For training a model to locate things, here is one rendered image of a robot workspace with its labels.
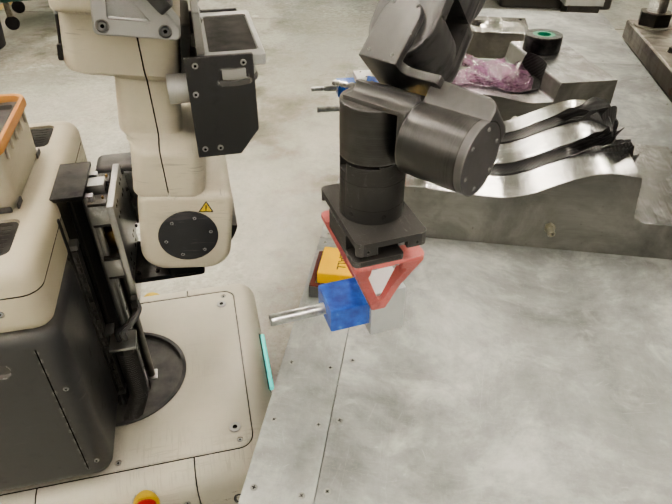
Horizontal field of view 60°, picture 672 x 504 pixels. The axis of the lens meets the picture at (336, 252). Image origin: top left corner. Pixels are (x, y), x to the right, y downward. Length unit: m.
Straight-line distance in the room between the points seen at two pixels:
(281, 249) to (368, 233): 1.74
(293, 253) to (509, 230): 1.39
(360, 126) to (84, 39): 0.58
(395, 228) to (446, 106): 0.11
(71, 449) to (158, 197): 0.50
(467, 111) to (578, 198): 0.47
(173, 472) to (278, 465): 0.67
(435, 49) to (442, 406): 0.38
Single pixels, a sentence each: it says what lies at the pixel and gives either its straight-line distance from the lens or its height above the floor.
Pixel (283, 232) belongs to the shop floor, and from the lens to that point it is 2.31.
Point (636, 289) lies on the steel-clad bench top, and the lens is 0.90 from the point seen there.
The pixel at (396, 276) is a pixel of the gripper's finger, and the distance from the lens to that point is 0.53.
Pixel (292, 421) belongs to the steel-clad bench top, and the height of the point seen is 0.80.
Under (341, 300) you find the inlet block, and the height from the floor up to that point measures 0.95.
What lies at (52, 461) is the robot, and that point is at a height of 0.37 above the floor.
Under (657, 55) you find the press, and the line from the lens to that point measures 1.95.
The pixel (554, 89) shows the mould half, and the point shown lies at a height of 0.89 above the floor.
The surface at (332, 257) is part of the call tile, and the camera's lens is 0.80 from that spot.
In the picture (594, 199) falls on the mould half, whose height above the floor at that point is 0.89.
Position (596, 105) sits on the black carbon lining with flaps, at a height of 0.95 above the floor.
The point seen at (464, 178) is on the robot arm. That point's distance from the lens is 0.42.
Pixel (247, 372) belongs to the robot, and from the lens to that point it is 1.40.
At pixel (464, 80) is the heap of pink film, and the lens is 1.21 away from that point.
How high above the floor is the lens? 1.32
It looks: 37 degrees down
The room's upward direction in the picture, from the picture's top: straight up
